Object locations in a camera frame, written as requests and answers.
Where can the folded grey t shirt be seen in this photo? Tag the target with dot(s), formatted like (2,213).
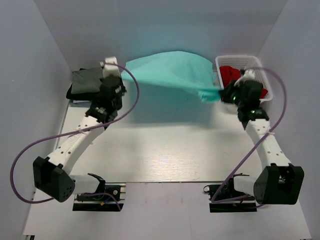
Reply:
(86,80)

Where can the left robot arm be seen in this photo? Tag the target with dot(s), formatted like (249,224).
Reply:
(52,175)

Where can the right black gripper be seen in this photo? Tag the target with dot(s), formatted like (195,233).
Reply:
(225,94)

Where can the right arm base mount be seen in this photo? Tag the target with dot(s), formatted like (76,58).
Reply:
(229,200)

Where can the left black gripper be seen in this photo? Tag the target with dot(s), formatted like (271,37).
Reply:
(123,90)

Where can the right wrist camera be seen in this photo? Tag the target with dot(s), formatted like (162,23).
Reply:
(248,75)

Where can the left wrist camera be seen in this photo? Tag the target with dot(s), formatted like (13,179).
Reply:
(109,67)

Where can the teal t shirt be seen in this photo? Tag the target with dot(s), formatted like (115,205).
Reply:
(176,69)

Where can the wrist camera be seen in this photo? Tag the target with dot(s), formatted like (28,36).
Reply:
(248,75)
(109,67)

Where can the red t shirt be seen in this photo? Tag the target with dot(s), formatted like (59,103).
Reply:
(229,75)

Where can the white plastic basket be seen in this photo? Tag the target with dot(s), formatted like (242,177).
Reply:
(244,62)

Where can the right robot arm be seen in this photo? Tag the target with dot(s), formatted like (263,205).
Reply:
(279,182)

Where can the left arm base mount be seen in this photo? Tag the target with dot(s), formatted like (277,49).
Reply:
(110,199)

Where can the folded light blue t shirt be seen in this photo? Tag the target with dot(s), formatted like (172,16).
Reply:
(79,101)

